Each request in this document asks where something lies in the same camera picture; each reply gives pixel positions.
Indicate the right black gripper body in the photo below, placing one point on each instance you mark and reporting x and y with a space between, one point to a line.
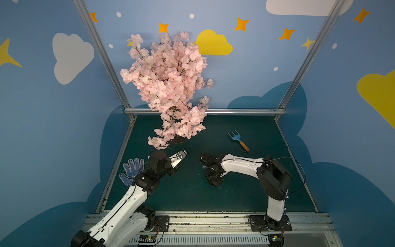
210 170

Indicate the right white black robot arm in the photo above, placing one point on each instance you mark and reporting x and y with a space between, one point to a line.
274 178

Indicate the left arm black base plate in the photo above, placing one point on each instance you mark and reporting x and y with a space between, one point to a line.
158 224

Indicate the small circuit board right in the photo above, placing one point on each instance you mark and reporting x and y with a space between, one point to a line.
276 240

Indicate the blue garden fork wooden handle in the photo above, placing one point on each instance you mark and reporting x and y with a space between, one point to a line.
235 136

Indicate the small circuit board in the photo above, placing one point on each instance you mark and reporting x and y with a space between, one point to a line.
147 240
276 240

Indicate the aluminium front rail bed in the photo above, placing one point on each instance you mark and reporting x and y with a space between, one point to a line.
232 229

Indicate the pink artificial cherry blossom tree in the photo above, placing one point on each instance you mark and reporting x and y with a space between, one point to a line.
167 76

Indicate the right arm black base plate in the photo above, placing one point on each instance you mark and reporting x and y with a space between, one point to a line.
263 223

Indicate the small circuit board left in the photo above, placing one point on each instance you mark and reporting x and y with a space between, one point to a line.
147 240

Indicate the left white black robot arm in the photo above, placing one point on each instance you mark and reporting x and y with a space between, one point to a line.
129 216

